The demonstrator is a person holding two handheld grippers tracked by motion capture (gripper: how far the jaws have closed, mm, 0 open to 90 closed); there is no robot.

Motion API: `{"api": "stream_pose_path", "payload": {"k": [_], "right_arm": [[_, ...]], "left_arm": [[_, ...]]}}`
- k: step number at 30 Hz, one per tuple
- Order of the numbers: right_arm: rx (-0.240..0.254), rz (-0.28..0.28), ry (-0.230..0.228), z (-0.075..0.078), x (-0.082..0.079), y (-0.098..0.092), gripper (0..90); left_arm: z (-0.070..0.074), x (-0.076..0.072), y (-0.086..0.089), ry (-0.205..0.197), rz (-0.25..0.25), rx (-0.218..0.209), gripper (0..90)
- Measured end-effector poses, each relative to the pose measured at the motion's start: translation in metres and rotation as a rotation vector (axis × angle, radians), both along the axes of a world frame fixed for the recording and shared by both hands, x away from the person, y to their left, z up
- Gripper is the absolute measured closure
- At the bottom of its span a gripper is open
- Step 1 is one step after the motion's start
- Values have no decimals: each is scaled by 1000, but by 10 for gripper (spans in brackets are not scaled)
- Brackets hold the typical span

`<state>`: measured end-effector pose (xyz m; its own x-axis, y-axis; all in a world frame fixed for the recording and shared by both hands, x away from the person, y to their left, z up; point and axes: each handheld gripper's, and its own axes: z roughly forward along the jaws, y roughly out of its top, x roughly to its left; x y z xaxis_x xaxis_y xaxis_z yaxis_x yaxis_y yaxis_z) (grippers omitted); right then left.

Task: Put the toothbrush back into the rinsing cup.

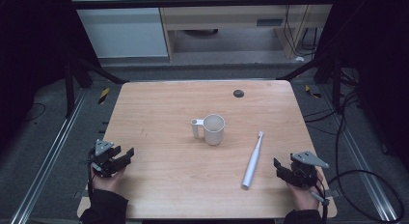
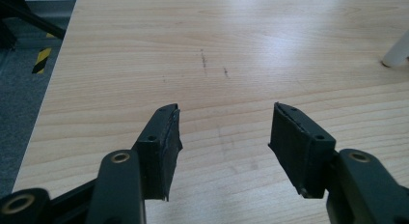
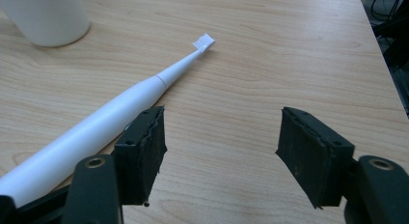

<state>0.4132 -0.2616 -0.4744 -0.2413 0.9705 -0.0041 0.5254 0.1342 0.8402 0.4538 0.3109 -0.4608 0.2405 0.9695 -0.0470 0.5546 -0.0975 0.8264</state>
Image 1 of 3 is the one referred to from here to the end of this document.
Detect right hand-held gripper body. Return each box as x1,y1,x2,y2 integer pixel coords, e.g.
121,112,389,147
288,150,330,189

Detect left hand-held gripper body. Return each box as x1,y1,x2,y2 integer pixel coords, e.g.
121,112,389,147
88,139,118,179

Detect white electric toothbrush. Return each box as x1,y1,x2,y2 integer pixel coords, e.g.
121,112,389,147
241,130,265,190

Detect white cup with handle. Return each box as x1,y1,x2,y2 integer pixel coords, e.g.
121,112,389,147
190,113,226,147

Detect person's right hand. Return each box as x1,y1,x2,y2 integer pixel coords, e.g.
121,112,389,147
286,170,324,212

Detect person's left hand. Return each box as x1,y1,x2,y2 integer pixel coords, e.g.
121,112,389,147
90,165,127,194

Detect yellow black tape strip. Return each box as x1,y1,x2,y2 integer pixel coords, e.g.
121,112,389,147
97,87,111,105
304,84,322,99

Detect black metal stand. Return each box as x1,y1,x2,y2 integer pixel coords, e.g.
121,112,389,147
63,56,130,120
277,54,343,114

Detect dark curtain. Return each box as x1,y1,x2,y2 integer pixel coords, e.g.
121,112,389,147
0,0,97,154
313,0,409,172

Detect white cabinet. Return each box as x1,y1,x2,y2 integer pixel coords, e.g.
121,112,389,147
68,0,170,60

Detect light wooden desk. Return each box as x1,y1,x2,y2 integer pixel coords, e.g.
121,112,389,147
155,0,338,62

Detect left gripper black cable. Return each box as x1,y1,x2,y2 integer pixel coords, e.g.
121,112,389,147
86,154,95,201

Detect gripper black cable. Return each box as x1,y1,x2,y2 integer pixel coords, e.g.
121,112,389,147
310,177,331,224
86,154,95,201

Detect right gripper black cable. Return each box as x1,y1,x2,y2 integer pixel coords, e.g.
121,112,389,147
310,177,331,224

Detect aluminium floor rail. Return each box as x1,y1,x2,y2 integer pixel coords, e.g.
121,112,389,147
9,88,89,224
319,84,400,222

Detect thin black floor cable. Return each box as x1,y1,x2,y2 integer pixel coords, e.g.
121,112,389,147
22,102,46,123

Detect black looped floor cable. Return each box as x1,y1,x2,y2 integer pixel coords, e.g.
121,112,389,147
327,88,405,224

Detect black hanging desk cables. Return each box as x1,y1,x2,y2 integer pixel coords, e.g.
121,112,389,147
282,4,320,59

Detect black horizontal frame bar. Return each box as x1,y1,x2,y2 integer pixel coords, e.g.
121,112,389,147
68,0,338,11

